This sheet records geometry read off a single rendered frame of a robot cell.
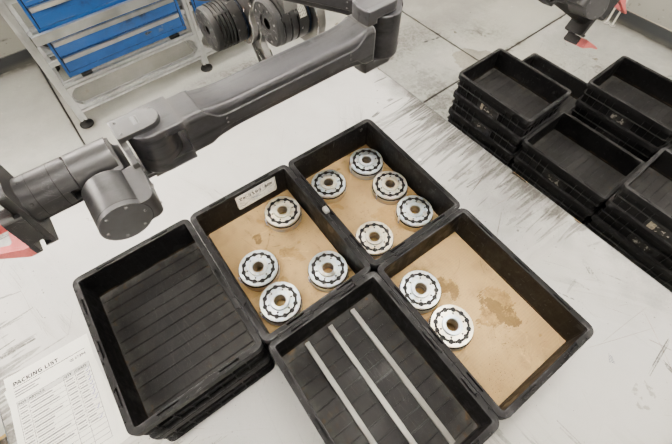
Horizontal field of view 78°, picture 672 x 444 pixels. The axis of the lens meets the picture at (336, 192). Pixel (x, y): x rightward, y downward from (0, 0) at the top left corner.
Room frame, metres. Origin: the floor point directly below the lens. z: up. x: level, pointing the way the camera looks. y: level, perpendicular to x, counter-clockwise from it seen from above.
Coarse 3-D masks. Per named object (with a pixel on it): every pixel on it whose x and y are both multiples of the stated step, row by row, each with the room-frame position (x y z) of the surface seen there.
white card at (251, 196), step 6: (270, 180) 0.68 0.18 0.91; (258, 186) 0.66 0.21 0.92; (264, 186) 0.67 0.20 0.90; (270, 186) 0.68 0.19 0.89; (276, 186) 0.69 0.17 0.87; (246, 192) 0.64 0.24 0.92; (252, 192) 0.65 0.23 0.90; (258, 192) 0.66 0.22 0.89; (264, 192) 0.67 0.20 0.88; (270, 192) 0.68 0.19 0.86; (240, 198) 0.63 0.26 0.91; (246, 198) 0.63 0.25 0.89; (252, 198) 0.64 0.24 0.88; (258, 198) 0.65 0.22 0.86; (240, 204) 0.62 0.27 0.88; (246, 204) 0.63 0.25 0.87
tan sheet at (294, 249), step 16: (288, 192) 0.70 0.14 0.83; (256, 208) 0.64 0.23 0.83; (240, 224) 0.59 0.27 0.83; (256, 224) 0.59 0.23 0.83; (304, 224) 0.58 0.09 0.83; (224, 240) 0.54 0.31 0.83; (240, 240) 0.54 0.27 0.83; (256, 240) 0.54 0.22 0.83; (272, 240) 0.54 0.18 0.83; (288, 240) 0.53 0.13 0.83; (304, 240) 0.53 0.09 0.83; (320, 240) 0.53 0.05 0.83; (224, 256) 0.49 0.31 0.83; (240, 256) 0.49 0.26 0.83; (288, 256) 0.49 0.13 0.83; (304, 256) 0.48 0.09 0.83; (288, 272) 0.44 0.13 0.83; (304, 272) 0.44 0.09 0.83; (352, 272) 0.44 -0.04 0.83; (304, 288) 0.39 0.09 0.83; (256, 304) 0.35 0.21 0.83; (304, 304) 0.35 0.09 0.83
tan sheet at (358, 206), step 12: (348, 156) 0.83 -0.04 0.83; (324, 168) 0.78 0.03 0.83; (336, 168) 0.78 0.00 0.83; (348, 168) 0.78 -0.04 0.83; (384, 168) 0.78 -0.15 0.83; (348, 180) 0.73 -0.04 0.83; (360, 180) 0.73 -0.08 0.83; (372, 180) 0.73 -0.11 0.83; (348, 192) 0.69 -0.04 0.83; (360, 192) 0.69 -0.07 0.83; (408, 192) 0.69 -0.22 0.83; (336, 204) 0.65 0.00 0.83; (348, 204) 0.65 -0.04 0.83; (360, 204) 0.65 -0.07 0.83; (372, 204) 0.65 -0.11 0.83; (384, 204) 0.64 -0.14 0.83; (396, 204) 0.64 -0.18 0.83; (348, 216) 0.61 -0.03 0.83; (360, 216) 0.61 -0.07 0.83; (372, 216) 0.61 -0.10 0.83; (384, 216) 0.60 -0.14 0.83; (348, 228) 0.57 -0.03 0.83; (396, 228) 0.56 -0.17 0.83; (372, 240) 0.53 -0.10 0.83; (396, 240) 0.53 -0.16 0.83
